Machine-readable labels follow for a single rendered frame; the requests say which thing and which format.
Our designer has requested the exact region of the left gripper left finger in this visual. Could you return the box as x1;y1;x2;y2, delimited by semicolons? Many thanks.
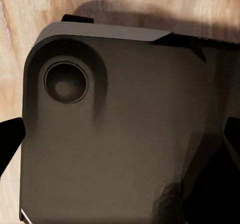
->
0;117;26;177

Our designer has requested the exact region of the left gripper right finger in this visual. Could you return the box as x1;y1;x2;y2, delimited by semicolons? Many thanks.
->
224;116;240;157

